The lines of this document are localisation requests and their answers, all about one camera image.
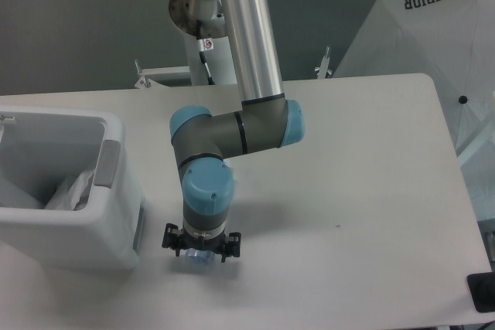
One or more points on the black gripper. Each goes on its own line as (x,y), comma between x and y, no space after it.
(177,239)

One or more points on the crushed clear plastic bottle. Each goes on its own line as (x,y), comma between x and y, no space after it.
(200,258)

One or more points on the clear plastic bag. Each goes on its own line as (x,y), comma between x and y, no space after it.
(72,194)

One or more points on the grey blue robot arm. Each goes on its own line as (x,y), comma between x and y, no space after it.
(203,142)

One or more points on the white plastic trash can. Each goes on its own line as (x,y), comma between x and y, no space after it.
(40,147)

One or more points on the metal clamp bolt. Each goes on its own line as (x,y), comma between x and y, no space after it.
(322,71)

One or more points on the black device at table edge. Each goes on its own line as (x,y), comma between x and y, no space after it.
(481,287)

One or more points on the white superior umbrella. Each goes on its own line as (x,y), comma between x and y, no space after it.
(452,41)

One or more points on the white mounting bracket frame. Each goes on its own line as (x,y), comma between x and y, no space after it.
(176,76)

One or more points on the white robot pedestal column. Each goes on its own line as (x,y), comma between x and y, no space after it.
(202,25)

